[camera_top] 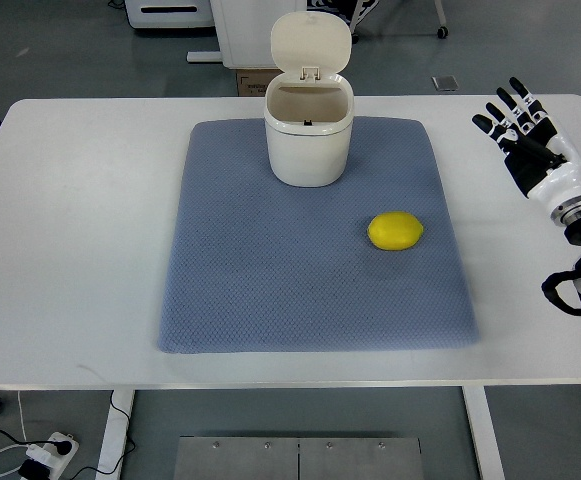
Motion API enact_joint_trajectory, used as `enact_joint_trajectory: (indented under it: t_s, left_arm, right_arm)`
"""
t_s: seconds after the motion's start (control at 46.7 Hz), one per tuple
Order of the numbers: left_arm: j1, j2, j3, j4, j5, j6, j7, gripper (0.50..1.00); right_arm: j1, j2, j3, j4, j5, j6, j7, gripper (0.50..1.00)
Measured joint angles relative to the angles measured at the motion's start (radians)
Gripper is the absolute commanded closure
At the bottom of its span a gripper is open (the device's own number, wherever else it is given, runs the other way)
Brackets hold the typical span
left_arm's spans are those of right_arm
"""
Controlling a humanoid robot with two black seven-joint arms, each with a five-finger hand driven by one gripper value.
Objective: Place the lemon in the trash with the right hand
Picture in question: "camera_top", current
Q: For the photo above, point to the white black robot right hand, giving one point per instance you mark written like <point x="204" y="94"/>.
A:
<point x="540" y="157"/>

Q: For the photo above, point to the yellow lemon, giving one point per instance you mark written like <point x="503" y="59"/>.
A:
<point x="394" y="231"/>

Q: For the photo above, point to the white trash bin open lid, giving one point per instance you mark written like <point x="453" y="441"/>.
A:
<point x="309" y="106"/>

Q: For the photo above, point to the grey floor plate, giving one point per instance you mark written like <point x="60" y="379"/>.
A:
<point x="445" y="83"/>

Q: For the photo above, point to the black caster wheel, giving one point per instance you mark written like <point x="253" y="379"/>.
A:
<point x="442" y="32"/>

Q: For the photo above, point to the white table leg right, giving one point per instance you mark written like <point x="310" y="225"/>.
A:
<point x="483" y="434"/>

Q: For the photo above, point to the white table leg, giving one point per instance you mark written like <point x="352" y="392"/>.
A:
<point x="115" y="444"/>
<point x="483" y="434"/>

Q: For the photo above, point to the blue textured cloth mat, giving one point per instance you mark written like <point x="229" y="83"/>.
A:
<point x="260" y="266"/>

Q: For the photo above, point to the cardboard box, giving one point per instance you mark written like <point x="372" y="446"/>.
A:
<point x="254" y="82"/>

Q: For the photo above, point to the white appliance with slot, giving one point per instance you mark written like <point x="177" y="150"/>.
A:
<point x="169" y="14"/>

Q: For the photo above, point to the white table leg left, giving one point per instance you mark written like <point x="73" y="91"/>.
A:
<point x="115" y="444"/>

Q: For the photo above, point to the white power strip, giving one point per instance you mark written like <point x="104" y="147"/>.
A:
<point x="55" y="453"/>

